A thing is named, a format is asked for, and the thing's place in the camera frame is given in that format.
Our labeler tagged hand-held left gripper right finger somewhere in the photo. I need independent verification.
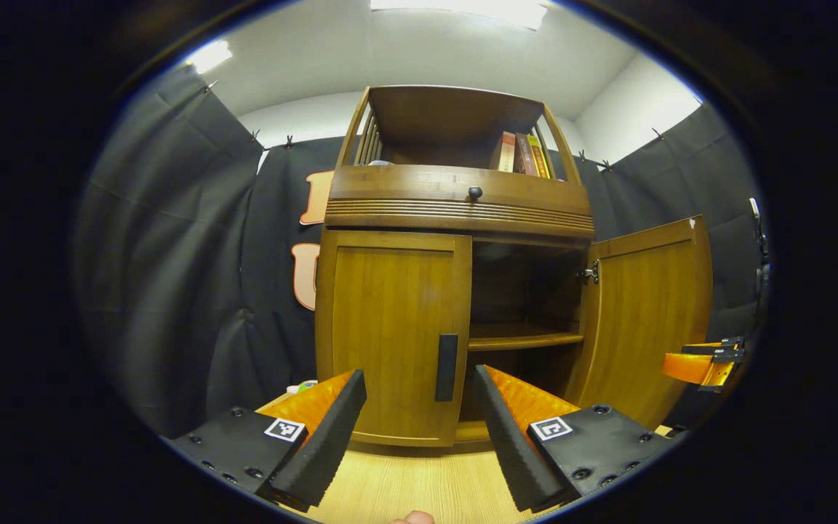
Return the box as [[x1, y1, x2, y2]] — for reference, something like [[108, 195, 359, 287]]
[[474, 364, 674, 514]]

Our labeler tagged dark red book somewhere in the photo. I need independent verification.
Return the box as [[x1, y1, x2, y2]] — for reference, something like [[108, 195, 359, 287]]
[[514, 132, 538, 177]]

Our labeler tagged yellow book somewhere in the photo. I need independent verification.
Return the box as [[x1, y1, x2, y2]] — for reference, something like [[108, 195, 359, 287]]
[[526, 134, 552, 180]]

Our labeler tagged black backdrop cloth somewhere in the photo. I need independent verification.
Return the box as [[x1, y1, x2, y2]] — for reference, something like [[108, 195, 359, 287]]
[[73, 64, 769, 437]]

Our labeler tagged small ceiling light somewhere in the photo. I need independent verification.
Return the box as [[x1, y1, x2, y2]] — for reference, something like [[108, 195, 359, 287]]
[[188, 40, 233, 74]]

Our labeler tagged wooden drawer with black knob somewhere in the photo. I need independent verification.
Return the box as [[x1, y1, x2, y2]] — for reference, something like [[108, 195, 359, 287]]
[[324, 164, 596, 239]]

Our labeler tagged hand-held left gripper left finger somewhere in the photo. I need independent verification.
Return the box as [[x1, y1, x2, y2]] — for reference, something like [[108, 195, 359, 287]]
[[164, 369, 367, 514]]

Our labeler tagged wooden cabinet door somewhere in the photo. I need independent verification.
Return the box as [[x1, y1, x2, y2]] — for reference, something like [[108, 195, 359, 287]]
[[564, 215, 713, 430], [315, 229, 473, 447]]

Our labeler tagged wooden double-door shoe cabinet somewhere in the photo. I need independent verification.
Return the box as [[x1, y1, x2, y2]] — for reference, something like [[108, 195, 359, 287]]
[[314, 85, 598, 446]]

